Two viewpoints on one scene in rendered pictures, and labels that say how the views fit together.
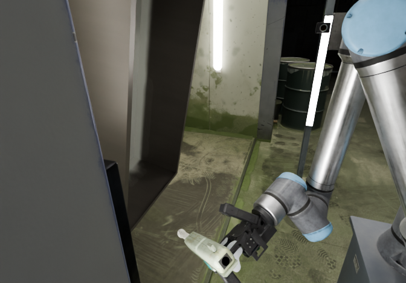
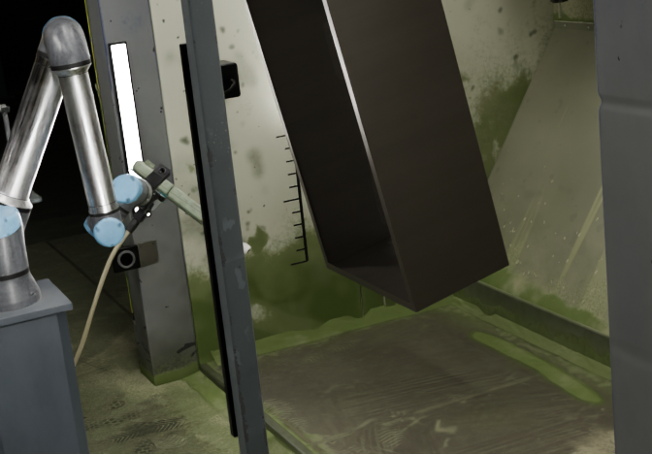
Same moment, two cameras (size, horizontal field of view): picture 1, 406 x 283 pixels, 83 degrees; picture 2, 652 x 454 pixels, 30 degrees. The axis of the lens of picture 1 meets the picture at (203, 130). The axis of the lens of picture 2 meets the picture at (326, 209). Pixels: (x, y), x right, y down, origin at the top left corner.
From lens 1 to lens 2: 4.37 m
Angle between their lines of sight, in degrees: 122
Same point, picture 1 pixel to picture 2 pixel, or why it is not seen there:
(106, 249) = (105, 56)
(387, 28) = not seen: hidden behind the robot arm
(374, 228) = (42, 304)
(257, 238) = not seen: hidden behind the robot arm
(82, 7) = not seen: outside the picture
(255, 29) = not seen: outside the picture
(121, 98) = (272, 71)
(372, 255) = (46, 289)
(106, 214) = (104, 49)
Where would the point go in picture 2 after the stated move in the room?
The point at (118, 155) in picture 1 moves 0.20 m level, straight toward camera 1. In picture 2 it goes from (294, 135) to (240, 137)
